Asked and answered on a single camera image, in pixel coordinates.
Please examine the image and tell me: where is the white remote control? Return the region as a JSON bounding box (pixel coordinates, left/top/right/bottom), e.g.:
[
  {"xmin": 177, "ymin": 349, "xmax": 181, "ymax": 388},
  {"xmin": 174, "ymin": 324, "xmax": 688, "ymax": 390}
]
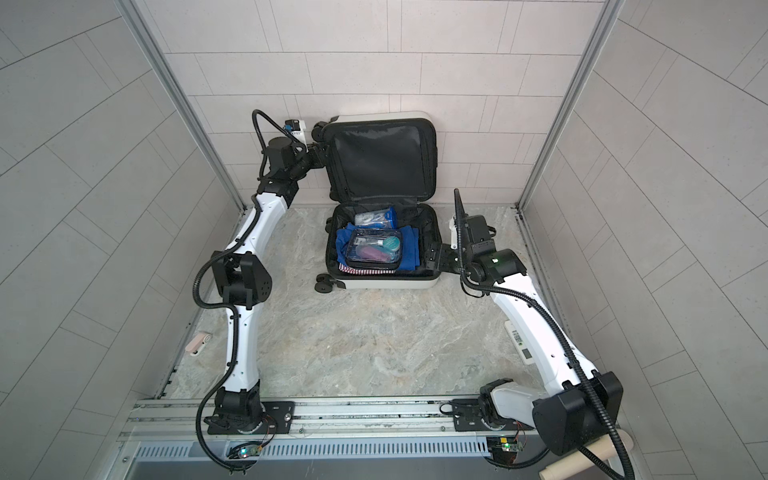
[{"xmin": 504, "ymin": 320, "xmax": 535, "ymax": 365}]

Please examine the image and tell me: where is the pink small device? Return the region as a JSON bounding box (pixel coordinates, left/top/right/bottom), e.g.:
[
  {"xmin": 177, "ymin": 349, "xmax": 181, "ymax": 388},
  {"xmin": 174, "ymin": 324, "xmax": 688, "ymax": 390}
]
[{"xmin": 184, "ymin": 331, "xmax": 212, "ymax": 356}]

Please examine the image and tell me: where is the red white striped cloth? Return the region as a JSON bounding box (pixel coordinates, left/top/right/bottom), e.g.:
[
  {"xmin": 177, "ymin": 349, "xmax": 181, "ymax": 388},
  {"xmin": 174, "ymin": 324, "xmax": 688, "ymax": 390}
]
[{"xmin": 338, "ymin": 264, "xmax": 396, "ymax": 276}]

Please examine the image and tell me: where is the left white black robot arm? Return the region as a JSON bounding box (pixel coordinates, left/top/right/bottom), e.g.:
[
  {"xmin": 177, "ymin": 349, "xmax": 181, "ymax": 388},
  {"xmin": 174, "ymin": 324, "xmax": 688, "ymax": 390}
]
[{"xmin": 207, "ymin": 138, "xmax": 324, "ymax": 433}]

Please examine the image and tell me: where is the beige wooden handle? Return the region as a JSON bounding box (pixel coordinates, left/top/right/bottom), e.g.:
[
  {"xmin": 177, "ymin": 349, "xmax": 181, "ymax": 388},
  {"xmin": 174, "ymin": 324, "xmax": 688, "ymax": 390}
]
[{"xmin": 539, "ymin": 435, "xmax": 624, "ymax": 480}]

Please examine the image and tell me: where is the black cable conduit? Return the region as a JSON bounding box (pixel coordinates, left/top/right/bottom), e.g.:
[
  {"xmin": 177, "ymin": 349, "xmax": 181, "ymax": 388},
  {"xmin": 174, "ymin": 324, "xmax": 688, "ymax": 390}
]
[
  {"xmin": 191, "ymin": 109, "xmax": 307, "ymax": 472},
  {"xmin": 452, "ymin": 188, "xmax": 636, "ymax": 480}
]

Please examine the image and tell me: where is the circuit board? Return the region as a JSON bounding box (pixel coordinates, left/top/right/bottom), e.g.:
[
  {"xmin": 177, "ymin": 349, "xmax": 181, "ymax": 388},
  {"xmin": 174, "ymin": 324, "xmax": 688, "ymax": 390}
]
[
  {"xmin": 227, "ymin": 442, "xmax": 263, "ymax": 460},
  {"xmin": 486, "ymin": 436, "xmax": 526, "ymax": 456}
]

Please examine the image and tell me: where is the left circuit board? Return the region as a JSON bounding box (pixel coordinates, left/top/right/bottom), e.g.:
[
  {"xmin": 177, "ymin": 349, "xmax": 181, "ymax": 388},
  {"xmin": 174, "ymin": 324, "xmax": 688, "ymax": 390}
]
[{"xmin": 227, "ymin": 442, "xmax": 263, "ymax": 460}]

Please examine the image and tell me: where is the detached black suitcase wheel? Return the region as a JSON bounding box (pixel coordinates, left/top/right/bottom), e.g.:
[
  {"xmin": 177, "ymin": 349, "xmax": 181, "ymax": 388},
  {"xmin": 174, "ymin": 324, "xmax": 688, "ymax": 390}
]
[{"xmin": 314, "ymin": 273, "xmax": 346, "ymax": 294}]

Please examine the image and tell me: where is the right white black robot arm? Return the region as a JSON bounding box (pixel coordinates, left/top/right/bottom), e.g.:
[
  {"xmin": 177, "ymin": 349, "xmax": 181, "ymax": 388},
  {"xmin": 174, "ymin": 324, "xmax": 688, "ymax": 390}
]
[{"xmin": 440, "ymin": 212, "xmax": 631, "ymax": 464}]

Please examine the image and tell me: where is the clear toiletry pouch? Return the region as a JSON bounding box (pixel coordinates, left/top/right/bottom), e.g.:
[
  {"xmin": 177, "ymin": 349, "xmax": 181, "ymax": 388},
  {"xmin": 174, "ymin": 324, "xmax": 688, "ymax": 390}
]
[{"xmin": 344, "ymin": 228, "xmax": 403, "ymax": 270}]

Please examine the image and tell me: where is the blue lid plastic cup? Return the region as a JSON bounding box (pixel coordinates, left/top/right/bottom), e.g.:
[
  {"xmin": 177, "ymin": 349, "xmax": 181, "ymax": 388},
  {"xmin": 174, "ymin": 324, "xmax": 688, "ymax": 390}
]
[{"xmin": 354, "ymin": 206, "xmax": 397, "ymax": 229}]

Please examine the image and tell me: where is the black white suitcase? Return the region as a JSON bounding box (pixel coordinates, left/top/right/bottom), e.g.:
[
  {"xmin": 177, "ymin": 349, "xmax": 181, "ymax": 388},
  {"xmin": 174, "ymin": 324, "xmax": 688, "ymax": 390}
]
[{"xmin": 312, "ymin": 111, "xmax": 443, "ymax": 289}]

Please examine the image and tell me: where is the aluminium mounting rail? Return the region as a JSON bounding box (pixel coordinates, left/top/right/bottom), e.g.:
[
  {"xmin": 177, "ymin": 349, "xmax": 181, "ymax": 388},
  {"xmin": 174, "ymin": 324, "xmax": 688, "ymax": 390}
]
[{"xmin": 118, "ymin": 394, "xmax": 534, "ymax": 441}]

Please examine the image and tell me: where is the blue shirt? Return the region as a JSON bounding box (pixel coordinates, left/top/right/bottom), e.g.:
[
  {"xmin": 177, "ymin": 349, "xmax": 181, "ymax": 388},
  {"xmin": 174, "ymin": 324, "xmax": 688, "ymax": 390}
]
[{"xmin": 333, "ymin": 224, "xmax": 420, "ymax": 272}]

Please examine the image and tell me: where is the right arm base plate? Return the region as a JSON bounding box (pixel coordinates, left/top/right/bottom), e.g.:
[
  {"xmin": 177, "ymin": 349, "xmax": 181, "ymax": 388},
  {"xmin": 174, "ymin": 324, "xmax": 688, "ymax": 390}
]
[{"xmin": 439, "ymin": 398, "xmax": 534, "ymax": 432}]

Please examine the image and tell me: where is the left black cable conduit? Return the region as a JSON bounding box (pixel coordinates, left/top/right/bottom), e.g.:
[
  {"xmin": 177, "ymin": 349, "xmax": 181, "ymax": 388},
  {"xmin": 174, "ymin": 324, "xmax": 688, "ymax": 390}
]
[{"xmin": 191, "ymin": 109, "xmax": 307, "ymax": 472}]

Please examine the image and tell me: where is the right circuit board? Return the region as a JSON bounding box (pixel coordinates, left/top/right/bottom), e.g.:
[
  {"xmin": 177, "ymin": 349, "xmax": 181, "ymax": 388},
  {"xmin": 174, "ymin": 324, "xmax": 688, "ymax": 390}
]
[{"xmin": 486, "ymin": 436, "xmax": 526, "ymax": 456}]

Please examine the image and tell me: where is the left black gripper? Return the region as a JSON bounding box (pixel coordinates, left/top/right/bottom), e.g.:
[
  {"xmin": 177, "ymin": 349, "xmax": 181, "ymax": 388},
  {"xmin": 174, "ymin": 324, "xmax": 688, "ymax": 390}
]
[{"xmin": 285, "ymin": 140, "xmax": 331, "ymax": 184}]

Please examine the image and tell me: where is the right black cable conduit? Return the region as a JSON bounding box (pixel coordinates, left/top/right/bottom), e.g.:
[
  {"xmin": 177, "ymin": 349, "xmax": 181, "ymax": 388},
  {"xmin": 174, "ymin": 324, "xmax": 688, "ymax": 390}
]
[{"xmin": 452, "ymin": 188, "xmax": 636, "ymax": 480}]

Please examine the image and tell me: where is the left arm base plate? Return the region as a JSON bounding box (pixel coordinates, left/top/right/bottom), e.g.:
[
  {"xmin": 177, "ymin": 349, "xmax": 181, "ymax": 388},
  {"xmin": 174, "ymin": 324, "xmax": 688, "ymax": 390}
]
[{"xmin": 203, "ymin": 401, "xmax": 296, "ymax": 435}]

